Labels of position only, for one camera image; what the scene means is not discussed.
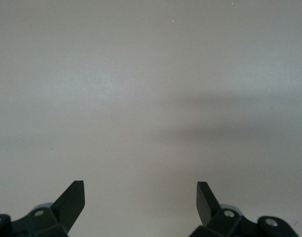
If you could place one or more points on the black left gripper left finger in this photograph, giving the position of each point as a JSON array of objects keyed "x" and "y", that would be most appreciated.
[{"x": 67, "y": 207}]

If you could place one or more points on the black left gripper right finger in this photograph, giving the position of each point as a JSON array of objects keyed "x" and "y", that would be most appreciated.
[{"x": 205, "y": 205}]

